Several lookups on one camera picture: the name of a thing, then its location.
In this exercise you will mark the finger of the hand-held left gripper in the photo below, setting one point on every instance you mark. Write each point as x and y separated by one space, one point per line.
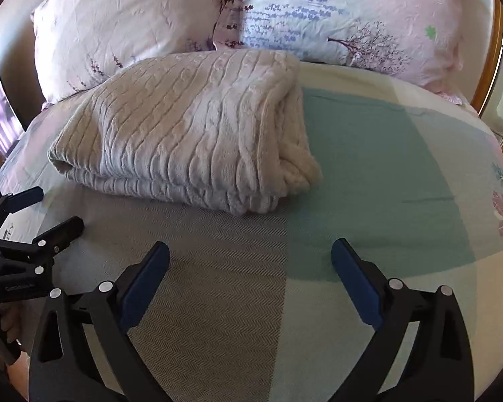
26 197
63 233

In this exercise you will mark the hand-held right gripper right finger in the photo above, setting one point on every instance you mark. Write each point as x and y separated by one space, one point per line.
357 285

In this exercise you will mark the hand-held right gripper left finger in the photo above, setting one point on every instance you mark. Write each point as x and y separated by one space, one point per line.
146 285

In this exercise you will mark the person's left hand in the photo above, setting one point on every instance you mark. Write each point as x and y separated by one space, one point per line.
9 322

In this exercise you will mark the green grey cream plaid blanket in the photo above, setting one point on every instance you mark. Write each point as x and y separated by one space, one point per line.
360 167

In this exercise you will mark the pink floral pillow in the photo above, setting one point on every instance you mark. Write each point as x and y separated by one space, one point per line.
121 25

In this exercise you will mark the pink white lavender print pillow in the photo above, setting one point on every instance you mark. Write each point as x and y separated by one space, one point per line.
352 21

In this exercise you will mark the wooden bed frame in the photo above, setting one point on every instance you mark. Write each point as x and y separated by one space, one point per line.
488 67

